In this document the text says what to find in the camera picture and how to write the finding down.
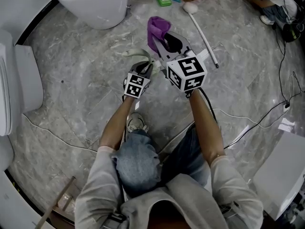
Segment grey toilet brush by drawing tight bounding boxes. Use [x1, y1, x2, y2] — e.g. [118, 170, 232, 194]
[122, 48, 163, 78]

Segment person's right forearm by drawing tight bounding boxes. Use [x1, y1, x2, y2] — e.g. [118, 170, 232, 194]
[188, 89, 226, 167]

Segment white toilet with tank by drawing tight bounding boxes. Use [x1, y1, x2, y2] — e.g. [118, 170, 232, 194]
[0, 29, 45, 172]

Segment black bag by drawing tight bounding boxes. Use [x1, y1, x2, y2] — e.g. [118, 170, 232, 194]
[282, 22, 305, 43]

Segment purple cloth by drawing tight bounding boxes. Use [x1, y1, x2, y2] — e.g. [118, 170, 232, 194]
[146, 16, 172, 55]

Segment white box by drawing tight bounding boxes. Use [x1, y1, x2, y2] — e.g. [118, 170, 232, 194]
[253, 130, 305, 222]

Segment wooden stick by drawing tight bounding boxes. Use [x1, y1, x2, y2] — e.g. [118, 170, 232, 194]
[34, 176, 77, 229]

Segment white sneaker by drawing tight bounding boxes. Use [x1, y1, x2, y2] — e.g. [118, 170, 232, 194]
[126, 112, 150, 134]

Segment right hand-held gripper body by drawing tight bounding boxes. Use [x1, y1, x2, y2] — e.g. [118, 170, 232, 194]
[163, 47, 208, 93]

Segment white floor cable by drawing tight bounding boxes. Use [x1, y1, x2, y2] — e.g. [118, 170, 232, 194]
[212, 107, 290, 130]

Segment black floor cable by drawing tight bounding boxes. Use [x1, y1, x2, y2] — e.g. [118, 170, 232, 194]
[223, 27, 290, 150]

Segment person's left forearm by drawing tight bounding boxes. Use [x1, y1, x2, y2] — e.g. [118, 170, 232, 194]
[98, 95, 142, 151]

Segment white round toilet brush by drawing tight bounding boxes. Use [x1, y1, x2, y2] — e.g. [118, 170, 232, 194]
[182, 1, 219, 69]

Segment black chest strap buckle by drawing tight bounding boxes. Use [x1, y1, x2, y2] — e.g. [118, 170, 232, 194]
[104, 211, 127, 229]

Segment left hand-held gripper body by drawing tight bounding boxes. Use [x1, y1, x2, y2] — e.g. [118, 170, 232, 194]
[123, 68, 152, 100]

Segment blue jeans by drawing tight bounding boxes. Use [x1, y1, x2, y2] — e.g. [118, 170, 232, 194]
[111, 122, 211, 197]

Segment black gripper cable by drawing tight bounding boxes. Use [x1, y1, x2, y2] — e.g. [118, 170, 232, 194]
[199, 87, 218, 124]

